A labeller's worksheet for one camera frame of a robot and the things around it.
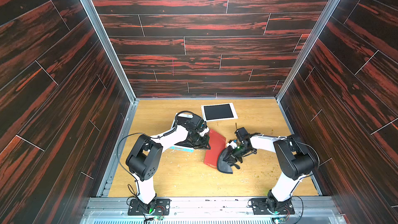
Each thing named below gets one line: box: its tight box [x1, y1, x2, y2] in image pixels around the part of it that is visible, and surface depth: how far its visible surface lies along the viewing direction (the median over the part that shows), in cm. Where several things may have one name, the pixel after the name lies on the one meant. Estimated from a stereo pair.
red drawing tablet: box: [204, 128, 227, 169], surface depth 92 cm
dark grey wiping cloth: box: [216, 147, 233, 175], surface depth 86 cm
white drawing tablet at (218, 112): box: [200, 102, 239, 122], surface depth 114 cm
